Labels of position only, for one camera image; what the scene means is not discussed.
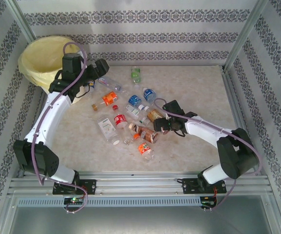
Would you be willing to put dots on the white green label small bottle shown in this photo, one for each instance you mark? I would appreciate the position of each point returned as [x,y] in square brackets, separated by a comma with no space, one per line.
[133,111]

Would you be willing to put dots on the clear bottle green label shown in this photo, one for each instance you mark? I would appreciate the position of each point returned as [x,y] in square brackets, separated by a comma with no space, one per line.
[135,74]

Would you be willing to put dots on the aluminium side rail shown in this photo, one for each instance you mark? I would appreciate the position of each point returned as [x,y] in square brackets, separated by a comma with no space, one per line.
[245,109]

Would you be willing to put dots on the aluminium frame post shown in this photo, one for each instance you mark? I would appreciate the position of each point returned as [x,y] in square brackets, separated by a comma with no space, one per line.
[21,17]
[247,33]

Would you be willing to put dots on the small controller circuit board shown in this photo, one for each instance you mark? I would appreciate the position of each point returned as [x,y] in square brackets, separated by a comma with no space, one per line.
[73,200]
[207,202]

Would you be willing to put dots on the clear bottle red blue label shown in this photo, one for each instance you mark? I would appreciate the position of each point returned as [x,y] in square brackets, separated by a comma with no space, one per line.
[111,84]

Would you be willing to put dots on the brown label clear bottle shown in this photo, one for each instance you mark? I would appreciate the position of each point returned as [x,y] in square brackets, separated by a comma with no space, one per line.
[153,114]

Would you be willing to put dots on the orange label bottle brown cap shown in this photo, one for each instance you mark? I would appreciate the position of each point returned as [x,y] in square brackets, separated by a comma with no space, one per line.
[109,97]

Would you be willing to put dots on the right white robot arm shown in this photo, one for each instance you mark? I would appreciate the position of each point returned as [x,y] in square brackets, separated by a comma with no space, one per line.
[203,129]

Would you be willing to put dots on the blue label water bottle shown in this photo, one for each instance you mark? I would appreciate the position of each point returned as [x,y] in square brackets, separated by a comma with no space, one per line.
[134,100]
[149,93]

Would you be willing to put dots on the tiny clear bottle green print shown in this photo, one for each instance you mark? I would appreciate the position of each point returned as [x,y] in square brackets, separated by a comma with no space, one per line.
[144,120]

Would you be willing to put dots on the brown coffee drink bottle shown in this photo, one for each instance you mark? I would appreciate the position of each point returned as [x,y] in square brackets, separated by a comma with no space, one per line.
[145,133]

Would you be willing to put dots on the grey metal panel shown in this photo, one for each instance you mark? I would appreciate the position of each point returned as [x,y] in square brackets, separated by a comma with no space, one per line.
[140,220]

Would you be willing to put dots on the square bottle white green label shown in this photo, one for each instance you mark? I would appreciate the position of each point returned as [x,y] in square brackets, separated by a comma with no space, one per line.
[106,126]

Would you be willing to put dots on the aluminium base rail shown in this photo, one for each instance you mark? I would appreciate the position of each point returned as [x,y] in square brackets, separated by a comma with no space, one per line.
[135,185]

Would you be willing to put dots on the yellow trash bin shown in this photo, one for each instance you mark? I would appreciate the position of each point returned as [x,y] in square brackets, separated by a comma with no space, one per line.
[40,56]

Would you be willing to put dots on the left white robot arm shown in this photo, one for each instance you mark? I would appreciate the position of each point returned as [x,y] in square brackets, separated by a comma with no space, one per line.
[50,117]

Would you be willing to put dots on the red label red cap bottle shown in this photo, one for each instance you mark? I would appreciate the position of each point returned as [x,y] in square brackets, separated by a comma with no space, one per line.
[120,119]

